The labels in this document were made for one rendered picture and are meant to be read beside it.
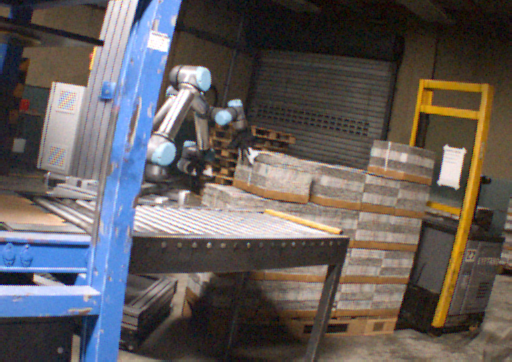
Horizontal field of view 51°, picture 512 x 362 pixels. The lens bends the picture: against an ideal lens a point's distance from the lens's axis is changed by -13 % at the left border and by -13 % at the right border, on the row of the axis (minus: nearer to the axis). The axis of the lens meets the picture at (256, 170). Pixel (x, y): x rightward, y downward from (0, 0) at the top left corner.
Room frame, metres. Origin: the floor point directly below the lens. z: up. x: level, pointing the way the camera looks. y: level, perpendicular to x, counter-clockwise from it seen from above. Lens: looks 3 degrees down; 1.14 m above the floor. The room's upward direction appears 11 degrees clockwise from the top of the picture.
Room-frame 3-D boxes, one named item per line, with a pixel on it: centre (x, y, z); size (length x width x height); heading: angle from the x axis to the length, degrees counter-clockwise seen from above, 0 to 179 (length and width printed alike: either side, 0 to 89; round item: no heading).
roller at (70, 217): (1.78, 0.56, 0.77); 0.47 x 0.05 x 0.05; 50
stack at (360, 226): (3.60, -0.32, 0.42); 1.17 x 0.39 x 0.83; 119
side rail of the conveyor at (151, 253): (2.07, -0.01, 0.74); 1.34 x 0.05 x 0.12; 140
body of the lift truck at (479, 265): (4.36, -1.65, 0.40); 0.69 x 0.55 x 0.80; 29
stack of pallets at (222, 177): (10.43, 0.18, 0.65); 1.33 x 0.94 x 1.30; 144
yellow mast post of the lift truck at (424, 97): (4.46, -1.17, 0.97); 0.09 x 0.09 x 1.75; 29
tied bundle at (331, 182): (3.67, -0.44, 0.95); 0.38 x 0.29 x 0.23; 29
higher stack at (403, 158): (3.96, -0.95, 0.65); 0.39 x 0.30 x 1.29; 29
